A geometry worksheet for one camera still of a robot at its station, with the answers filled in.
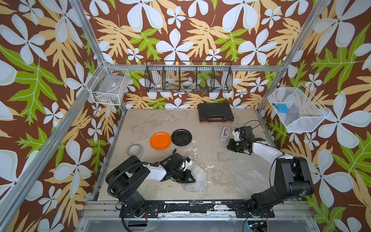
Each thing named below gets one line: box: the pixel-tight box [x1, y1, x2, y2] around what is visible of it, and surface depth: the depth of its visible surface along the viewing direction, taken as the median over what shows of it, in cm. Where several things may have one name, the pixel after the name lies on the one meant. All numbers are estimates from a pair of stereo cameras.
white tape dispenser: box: [219, 126, 231, 144], surface depth 103 cm
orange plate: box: [149, 131, 172, 151], surface depth 103 cm
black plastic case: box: [197, 102, 235, 124], surface depth 117 cm
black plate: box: [171, 128, 192, 147], surface depth 103 cm
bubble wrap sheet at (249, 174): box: [217, 148, 275, 200], surface depth 88 cm
